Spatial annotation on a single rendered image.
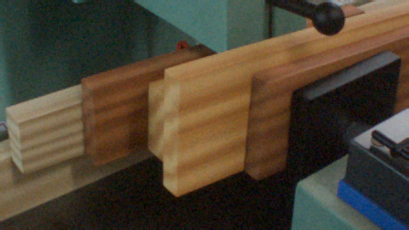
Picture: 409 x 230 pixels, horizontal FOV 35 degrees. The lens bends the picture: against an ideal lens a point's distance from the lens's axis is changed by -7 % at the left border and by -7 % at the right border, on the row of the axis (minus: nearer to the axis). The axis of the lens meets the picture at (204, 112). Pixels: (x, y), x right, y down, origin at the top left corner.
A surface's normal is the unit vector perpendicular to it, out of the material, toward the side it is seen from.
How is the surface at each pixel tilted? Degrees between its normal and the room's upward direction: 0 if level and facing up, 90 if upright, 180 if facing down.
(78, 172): 90
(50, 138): 90
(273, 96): 90
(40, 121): 90
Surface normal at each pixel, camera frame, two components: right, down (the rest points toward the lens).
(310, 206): -0.81, 0.34
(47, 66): 0.59, 0.44
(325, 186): -0.01, -0.83
